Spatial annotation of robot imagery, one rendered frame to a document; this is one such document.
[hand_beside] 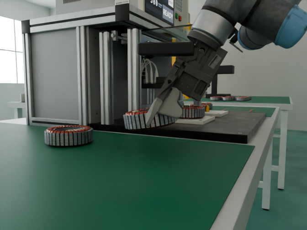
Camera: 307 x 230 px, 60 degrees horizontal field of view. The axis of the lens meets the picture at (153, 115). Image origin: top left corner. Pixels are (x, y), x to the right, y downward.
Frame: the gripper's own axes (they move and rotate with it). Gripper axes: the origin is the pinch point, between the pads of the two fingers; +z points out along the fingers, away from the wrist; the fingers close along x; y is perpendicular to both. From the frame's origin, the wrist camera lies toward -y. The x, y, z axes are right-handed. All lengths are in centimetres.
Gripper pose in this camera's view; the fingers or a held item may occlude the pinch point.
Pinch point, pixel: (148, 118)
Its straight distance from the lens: 56.7
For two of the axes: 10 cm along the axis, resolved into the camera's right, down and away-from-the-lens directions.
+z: -4.9, 8.6, 1.4
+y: 8.7, 5.0, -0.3
